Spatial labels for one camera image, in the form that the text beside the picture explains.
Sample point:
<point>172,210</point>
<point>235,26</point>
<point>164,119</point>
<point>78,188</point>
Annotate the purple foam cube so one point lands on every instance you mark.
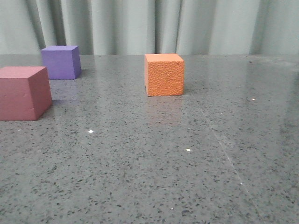
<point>62,62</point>

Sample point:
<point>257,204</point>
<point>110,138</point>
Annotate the pale green curtain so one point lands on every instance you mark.
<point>135,27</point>

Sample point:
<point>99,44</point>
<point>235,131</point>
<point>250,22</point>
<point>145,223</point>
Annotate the red foam cube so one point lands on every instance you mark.
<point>24,93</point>

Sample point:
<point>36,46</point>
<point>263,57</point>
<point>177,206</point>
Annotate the orange foam cube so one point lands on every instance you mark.
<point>164,74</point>

